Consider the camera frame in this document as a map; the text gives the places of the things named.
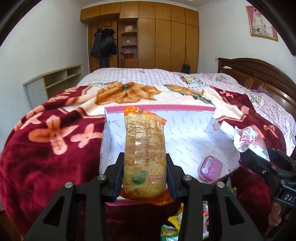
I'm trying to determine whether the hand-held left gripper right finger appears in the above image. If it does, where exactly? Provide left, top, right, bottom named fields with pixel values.
left=165, top=154, right=264, bottom=241

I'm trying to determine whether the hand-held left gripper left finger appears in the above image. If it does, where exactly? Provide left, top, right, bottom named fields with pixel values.
left=24, top=152, right=125, bottom=241

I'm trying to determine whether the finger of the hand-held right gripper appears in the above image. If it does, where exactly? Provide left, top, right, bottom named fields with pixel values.
left=238, top=150, right=281, bottom=186
left=268, top=148, right=296, bottom=173

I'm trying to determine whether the white pink printed pouch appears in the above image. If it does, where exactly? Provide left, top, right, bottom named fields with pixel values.
left=220, top=122, right=270, bottom=163

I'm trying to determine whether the yellow noodle snack packet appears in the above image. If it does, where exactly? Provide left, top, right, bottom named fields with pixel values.
left=121, top=106, right=167, bottom=205

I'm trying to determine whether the white cardboard box pink rim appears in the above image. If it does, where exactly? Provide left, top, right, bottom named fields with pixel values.
left=99, top=105, right=242, bottom=207

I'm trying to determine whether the person's right hand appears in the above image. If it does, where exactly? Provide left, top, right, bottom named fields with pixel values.
left=268, top=202, right=292, bottom=226

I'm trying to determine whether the purple snack cup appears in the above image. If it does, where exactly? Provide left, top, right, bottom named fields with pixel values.
left=198, top=156, right=223, bottom=184

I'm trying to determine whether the white red snack packet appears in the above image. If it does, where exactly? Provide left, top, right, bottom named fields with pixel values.
left=202, top=202, right=210, bottom=240

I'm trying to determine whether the green snack packet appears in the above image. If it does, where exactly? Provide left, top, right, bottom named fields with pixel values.
left=161, top=224, right=179, bottom=241

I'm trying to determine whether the red floral blanket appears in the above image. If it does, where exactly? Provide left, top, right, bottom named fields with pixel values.
left=0, top=82, right=289, bottom=241

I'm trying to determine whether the dark wooden headboard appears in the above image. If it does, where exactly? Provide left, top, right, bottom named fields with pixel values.
left=217, top=57, right=296, bottom=121

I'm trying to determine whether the pink checked bed sheet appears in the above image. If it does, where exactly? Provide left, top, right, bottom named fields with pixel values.
left=76, top=68, right=296, bottom=158

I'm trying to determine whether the white shelf unit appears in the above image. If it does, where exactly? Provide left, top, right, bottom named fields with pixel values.
left=23, top=65, right=83, bottom=109

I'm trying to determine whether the black jacket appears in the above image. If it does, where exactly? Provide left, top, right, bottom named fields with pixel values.
left=90, top=28, right=117, bottom=67

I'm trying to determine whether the wooden wardrobe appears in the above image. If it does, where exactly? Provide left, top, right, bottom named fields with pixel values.
left=80, top=2, right=200, bottom=74

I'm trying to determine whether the wall poster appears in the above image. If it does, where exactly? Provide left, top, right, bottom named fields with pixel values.
left=246, top=6, right=278, bottom=42

